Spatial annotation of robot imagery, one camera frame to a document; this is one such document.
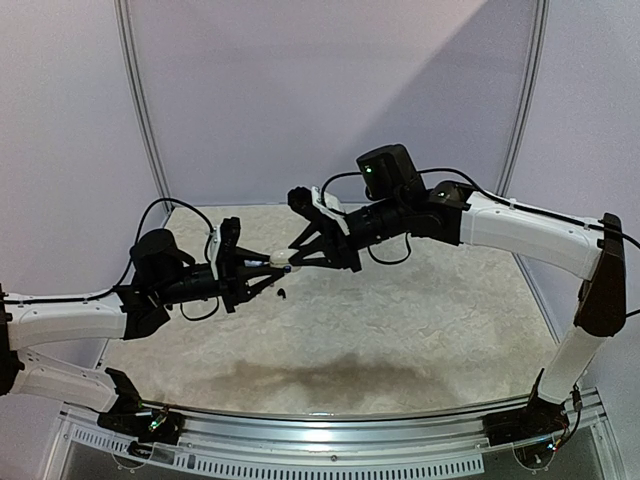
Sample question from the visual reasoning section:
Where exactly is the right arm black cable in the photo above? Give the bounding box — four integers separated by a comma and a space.
320, 166, 640, 319

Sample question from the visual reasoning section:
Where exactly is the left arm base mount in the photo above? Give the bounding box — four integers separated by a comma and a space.
97, 400, 185, 445

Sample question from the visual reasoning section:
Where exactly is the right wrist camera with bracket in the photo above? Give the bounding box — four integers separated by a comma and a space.
287, 186, 349, 235

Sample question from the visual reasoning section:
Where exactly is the cream earbud charging case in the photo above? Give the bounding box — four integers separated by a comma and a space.
269, 248, 301, 274

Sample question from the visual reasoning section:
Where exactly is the aluminium frame post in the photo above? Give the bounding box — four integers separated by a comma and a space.
114, 0, 171, 198
497, 0, 550, 196

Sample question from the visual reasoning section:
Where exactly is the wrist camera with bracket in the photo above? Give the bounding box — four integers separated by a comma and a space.
209, 217, 241, 280
287, 186, 349, 235

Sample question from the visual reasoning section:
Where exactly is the aluminium front rail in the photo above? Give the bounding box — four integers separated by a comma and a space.
45, 390, 624, 479

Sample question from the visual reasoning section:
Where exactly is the left aluminium frame post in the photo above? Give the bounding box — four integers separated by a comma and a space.
114, 0, 171, 198

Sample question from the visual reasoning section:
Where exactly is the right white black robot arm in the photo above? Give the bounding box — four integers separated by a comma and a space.
287, 144, 627, 406

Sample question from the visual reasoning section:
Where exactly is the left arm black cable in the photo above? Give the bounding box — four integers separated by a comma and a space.
0, 197, 221, 322

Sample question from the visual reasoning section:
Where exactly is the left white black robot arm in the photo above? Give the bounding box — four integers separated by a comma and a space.
1, 229, 291, 414

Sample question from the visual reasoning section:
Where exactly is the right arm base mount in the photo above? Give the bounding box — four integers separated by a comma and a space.
482, 398, 582, 446

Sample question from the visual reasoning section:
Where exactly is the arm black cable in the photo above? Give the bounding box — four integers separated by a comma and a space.
0, 197, 221, 322
320, 166, 640, 319

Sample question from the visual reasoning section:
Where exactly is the right aluminium frame post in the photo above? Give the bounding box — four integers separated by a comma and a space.
497, 0, 550, 196

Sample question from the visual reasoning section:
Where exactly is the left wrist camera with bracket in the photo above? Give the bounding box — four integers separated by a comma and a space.
209, 217, 241, 280

